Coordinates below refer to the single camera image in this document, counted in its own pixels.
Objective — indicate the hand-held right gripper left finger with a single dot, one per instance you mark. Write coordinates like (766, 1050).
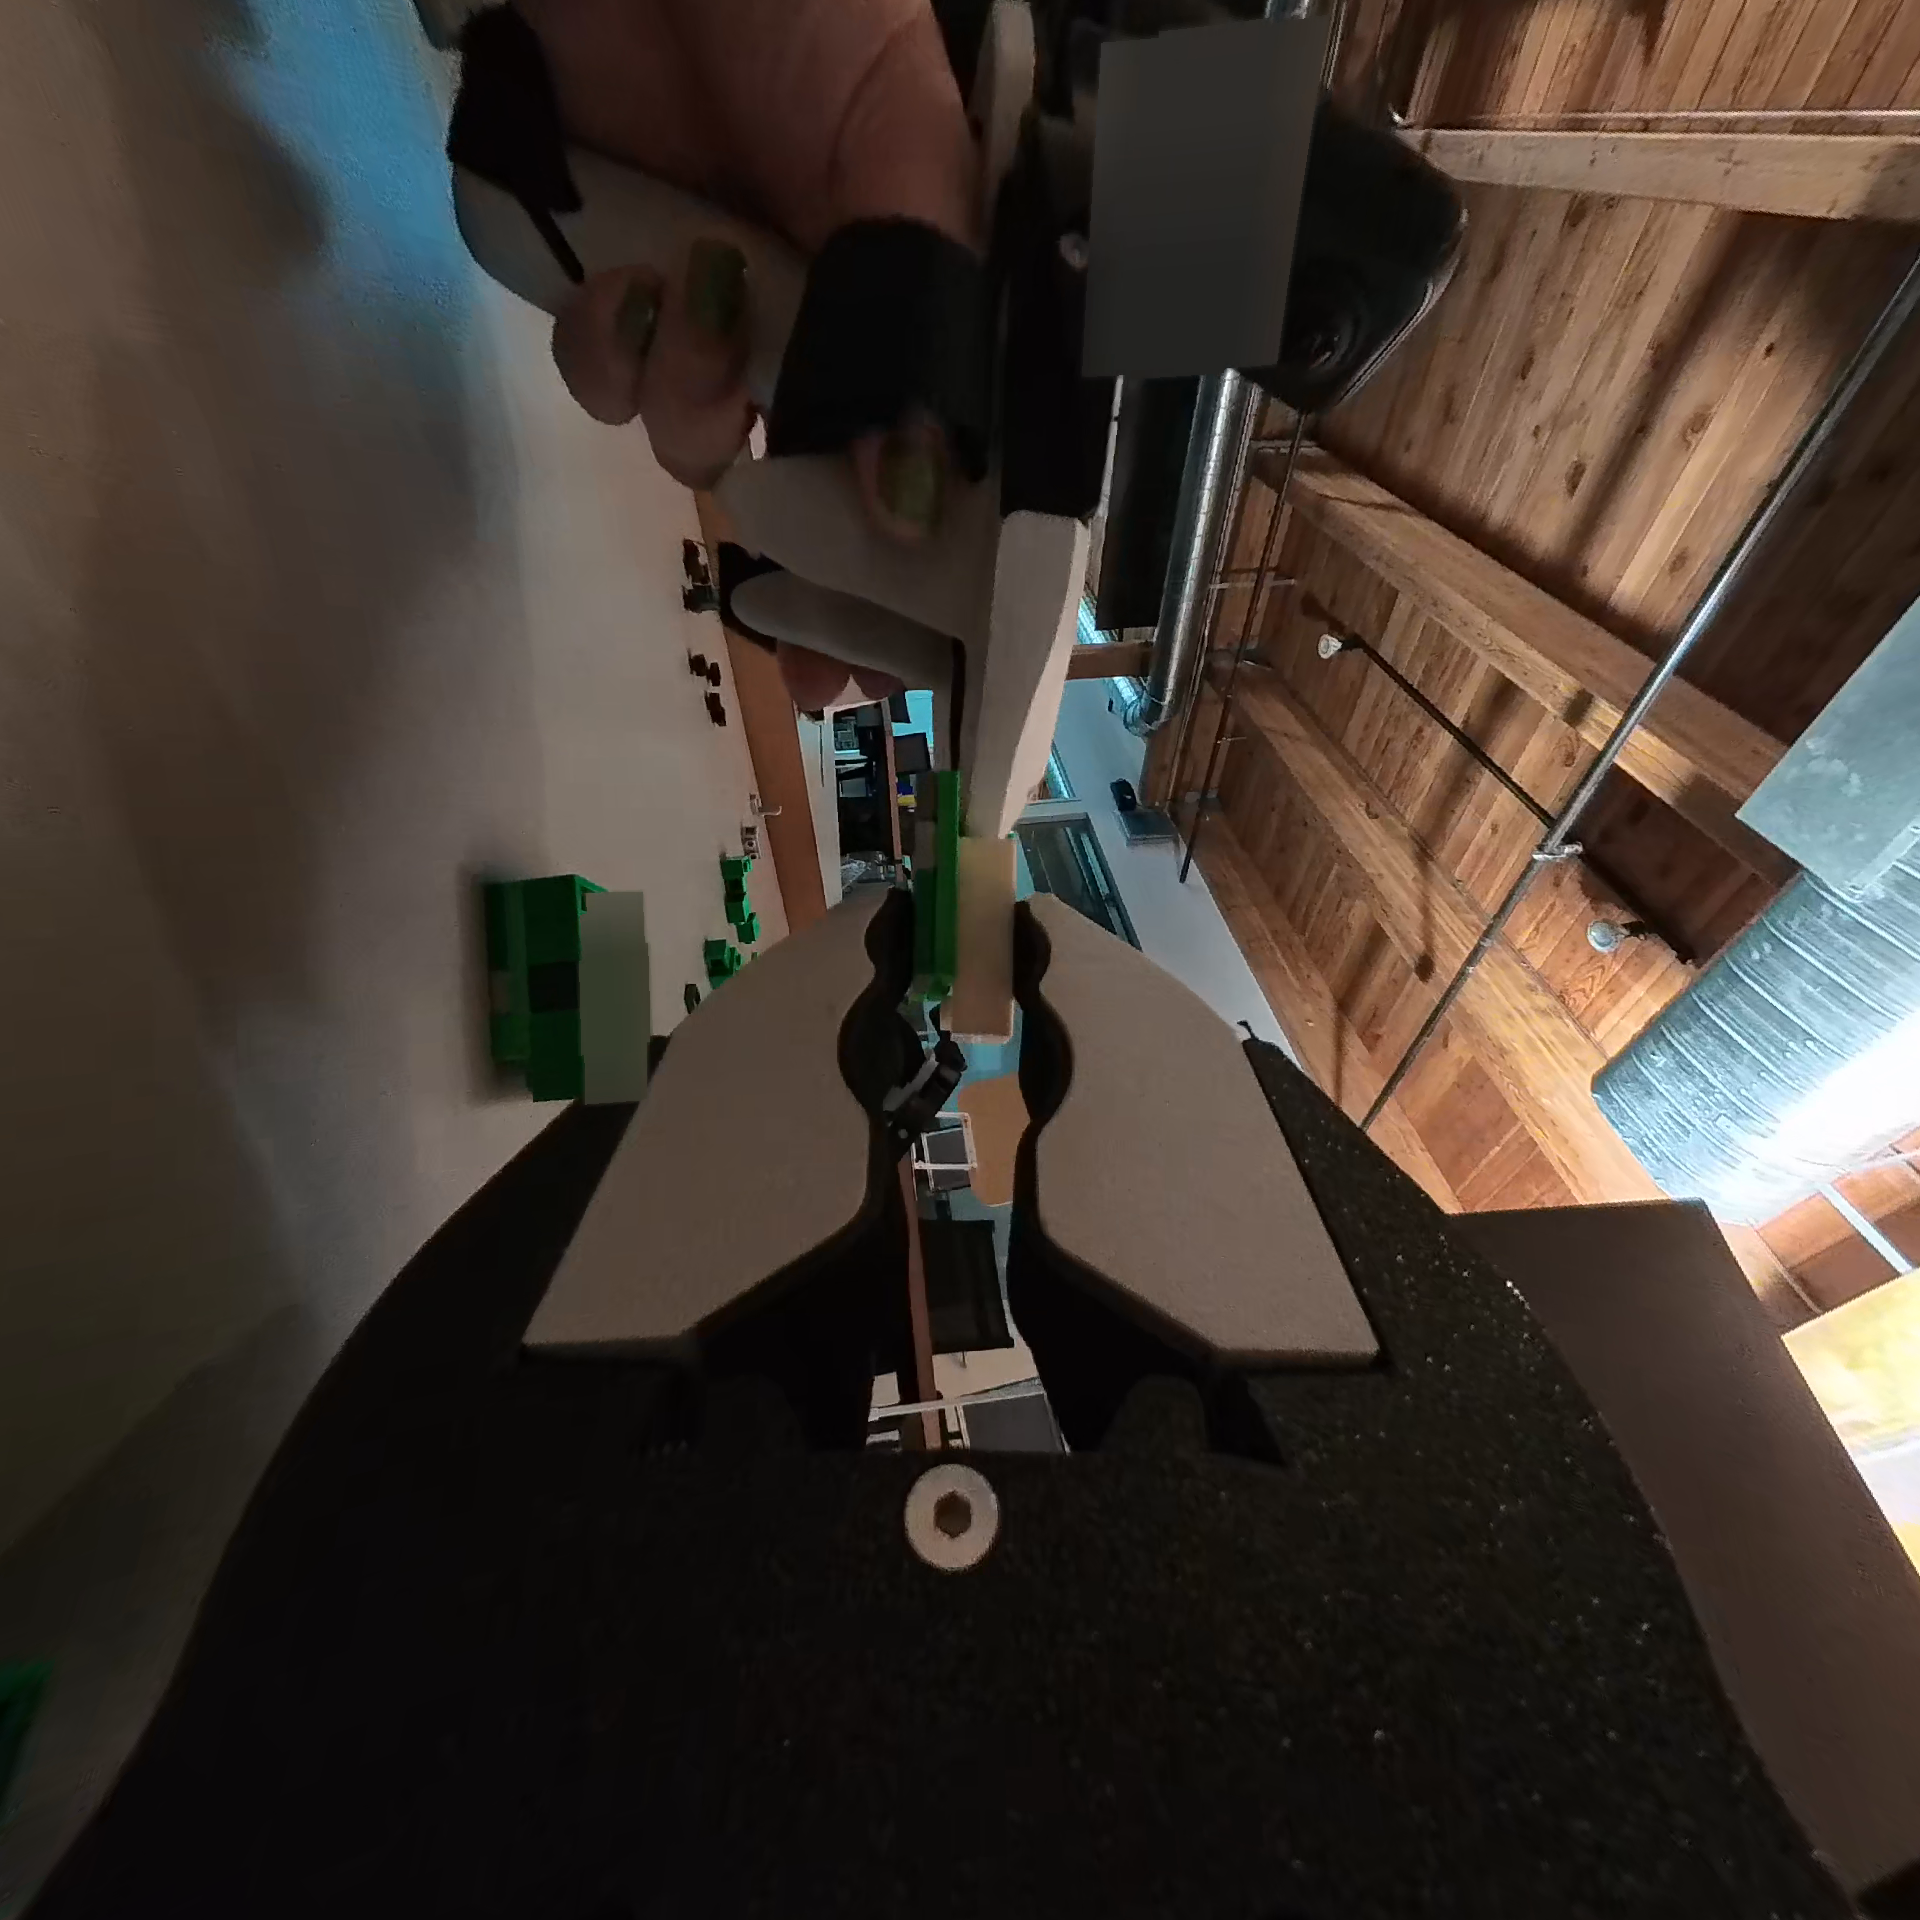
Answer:
(720, 1186)

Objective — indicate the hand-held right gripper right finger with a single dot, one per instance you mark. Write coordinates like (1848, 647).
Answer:
(1200, 1186)

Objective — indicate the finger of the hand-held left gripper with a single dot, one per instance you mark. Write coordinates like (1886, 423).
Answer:
(1027, 646)

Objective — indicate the green lego assembly white brick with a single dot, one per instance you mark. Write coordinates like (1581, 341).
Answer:
(540, 975)

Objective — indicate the scattered bright green lego pieces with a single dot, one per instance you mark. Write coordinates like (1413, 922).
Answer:
(735, 901)

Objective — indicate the person's left hand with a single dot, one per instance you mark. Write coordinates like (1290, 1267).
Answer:
(780, 106)

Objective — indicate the tan rounded board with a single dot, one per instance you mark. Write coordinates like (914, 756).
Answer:
(997, 1142)

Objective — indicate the white frame stand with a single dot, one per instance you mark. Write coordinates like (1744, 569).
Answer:
(946, 1154)

